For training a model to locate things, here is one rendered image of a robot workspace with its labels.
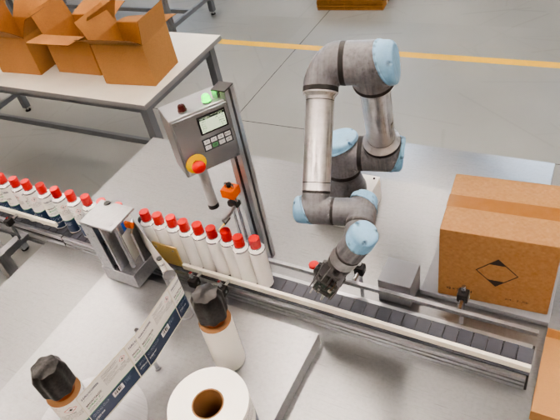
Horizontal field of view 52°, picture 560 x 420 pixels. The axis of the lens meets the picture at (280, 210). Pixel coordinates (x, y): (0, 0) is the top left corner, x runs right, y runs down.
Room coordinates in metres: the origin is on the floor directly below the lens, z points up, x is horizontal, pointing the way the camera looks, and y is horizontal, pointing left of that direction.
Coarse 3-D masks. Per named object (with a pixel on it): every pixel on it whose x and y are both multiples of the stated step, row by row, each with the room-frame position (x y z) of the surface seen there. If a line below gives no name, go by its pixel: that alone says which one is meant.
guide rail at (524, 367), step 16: (208, 272) 1.28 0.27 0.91; (256, 288) 1.18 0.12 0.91; (304, 304) 1.08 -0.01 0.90; (320, 304) 1.05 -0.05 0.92; (368, 320) 0.96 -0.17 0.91; (416, 336) 0.88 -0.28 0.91; (432, 336) 0.87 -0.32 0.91; (464, 352) 0.81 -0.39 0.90; (480, 352) 0.79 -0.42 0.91; (528, 368) 0.72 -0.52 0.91
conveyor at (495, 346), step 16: (80, 240) 1.62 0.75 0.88; (192, 272) 1.33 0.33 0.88; (240, 288) 1.22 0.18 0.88; (272, 288) 1.19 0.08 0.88; (288, 288) 1.17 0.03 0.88; (304, 288) 1.16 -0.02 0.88; (336, 304) 1.07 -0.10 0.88; (352, 304) 1.06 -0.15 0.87; (368, 304) 1.04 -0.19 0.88; (352, 320) 1.00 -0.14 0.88; (384, 320) 0.98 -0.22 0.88; (400, 320) 0.97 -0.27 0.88; (416, 320) 0.95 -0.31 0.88; (400, 336) 0.91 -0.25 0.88; (448, 336) 0.88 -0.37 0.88; (464, 336) 0.87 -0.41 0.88; (480, 336) 0.86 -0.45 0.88; (496, 352) 0.80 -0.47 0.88; (512, 352) 0.79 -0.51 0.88; (528, 352) 0.78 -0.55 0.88; (512, 368) 0.75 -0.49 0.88
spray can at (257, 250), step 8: (248, 240) 1.21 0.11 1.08; (256, 240) 1.20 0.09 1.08; (248, 248) 1.22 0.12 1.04; (256, 248) 1.20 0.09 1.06; (264, 248) 1.20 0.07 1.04; (256, 256) 1.19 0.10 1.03; (264, 256) 1.20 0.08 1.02; (256, 264) 1.19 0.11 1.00; (264, 264) 1.19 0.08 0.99; (256, 272) 1.20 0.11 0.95; (264, 272) 1.19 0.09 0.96; (264, 280) 1.19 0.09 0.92; (272, 280) 1.20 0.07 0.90
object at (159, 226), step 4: (156, 212) 1.43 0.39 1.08; (160, 212) 1.42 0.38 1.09; (152, 216) 1.41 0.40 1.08; (156, 216) 1.41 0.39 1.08; (160, 216) 1.41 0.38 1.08; (156, 220) 1.40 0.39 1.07; (160, 220) 1.41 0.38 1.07; (164, 220) 1.43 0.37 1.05; (156, 224) 1.41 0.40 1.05; (160, 224) 1.40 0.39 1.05; (164, 224) 1.41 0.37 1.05; (156, 228) 1.40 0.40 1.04; (160, 228) 1.40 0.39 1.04; (164, 228) 1.40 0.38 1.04; (156, 232) 1.40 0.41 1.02; (160, 232) 1.40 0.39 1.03; (164, 232) 1.40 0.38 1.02; (160, 236) 1.40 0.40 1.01; (164, 236) 1.39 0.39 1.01; (168, 236) 1.40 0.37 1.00; (160, 240) 1.40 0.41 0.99; (164, 240) 1.39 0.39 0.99; (168, 240) 1.40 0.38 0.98; (168, 244) 1.40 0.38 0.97
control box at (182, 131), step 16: (192, 96) 1.40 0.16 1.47; (160, 112) 1.36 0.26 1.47; (176, 112) 1.33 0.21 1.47; (192, 112) 1.32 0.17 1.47; (208, 112) 1.33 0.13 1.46; (176, 128) 1.29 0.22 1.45; (192, 128) 1.31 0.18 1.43; (224, 128) 1.34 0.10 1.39; (176, 144) 1.30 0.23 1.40; (192, 144) 1.30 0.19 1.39; (224, 144) 1.33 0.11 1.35; (176, 160) 1.38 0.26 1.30; (192, 160) 1.30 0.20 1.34; (208, 160) 1.31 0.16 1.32; (224, 160) 1.33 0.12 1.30
